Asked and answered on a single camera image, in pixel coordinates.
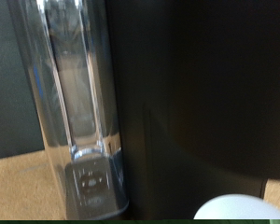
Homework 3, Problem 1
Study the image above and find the black Keurig coffee machine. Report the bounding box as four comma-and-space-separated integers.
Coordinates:
7, 0, 280, 220

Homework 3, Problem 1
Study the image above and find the white mug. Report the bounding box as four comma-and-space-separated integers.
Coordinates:
192, 193, 280, 220

